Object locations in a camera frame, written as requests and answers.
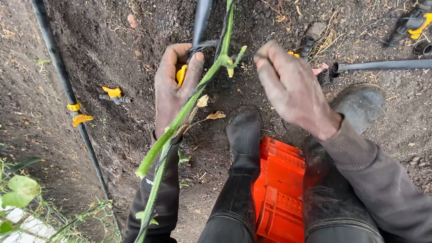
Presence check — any person's right hand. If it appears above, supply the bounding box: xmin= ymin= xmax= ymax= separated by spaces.
xmin=253 ymin=40 xmax=343 ymax=141

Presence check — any person's left hand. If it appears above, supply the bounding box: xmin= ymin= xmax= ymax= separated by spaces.
xmin=154 ymin=43 xmax=205 ymax=139

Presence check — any short black irrigation pipe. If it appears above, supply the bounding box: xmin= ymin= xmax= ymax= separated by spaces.
xmin=192 ymin=0 xmax=214 ymax=48

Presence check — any yellow pipe valve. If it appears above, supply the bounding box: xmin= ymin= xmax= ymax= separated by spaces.
xmin=176 ymin=64 xmax=188 ymax=86

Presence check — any black barbed pipe connector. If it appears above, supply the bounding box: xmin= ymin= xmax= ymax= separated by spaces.
xmin=317 ymin=67 xmax=340 ymax=86
xmin=300 ymin=35 xmax=315 ymax=58

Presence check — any pink plastic scrap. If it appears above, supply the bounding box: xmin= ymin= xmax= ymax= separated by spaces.
xmin=312 ymin=63 xmax=329 ymax=76

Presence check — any grey stone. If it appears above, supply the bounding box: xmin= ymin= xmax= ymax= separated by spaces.
xmin=305 ymin=22 xmax=327 ymax=40

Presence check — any green plant stem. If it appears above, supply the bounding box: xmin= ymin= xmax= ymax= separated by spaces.
xmin=134 ymin=0 xmax=248 ymax=243

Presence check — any person's left black boot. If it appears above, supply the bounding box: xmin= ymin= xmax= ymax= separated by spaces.
xmin=197 ymin=105 xmax=262 ymax=243

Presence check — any person's black boot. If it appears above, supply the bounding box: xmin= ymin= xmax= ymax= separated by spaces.
xmin=301 ymin=83 xmax=386 ymax=243
xmin=197 ymin=105 xmax=262 ymax=243

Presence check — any black pipe with end fitting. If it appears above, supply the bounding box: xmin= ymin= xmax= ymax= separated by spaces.
xmin=332 ymin=59 xmax=432 ymax=73

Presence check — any orange plastic crate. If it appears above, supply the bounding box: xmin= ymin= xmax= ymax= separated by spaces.
xmin=252 ymin=136 xmax=307 ymax=243

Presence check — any large black yellow valve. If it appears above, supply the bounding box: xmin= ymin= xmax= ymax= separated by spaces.
xmin=384 ymin=6 xmax=432 ymax=48

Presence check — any black pipe coupling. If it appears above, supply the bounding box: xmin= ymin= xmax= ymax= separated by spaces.
xmin=412 ymin=40 xmax=432 ymax=56

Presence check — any person's right black boot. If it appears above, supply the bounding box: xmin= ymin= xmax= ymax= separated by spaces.
xmin=301 ymin=83 xmax=386 ymax=243

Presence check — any yellow valve with black barbs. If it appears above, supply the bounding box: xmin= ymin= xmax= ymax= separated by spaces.
xmin=99 ymin=86 xmax=133 ymax=105

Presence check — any yellow valve with clamp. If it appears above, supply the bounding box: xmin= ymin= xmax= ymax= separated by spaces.
xmin=66 ymin=101 xmax=94 ymax=128

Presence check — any long black irrigation pipe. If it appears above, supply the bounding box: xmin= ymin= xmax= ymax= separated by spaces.
xmin=30 ymin=0 xmax=123 ymax=237

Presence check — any leafy green vine plant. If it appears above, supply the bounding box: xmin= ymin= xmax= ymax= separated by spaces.
xmin=0 ymin=157 xmax=123 ymax=243

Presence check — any white sheet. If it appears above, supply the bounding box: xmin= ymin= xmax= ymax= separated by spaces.
xmin=0 ymin=199 xmax=66 ymax=243

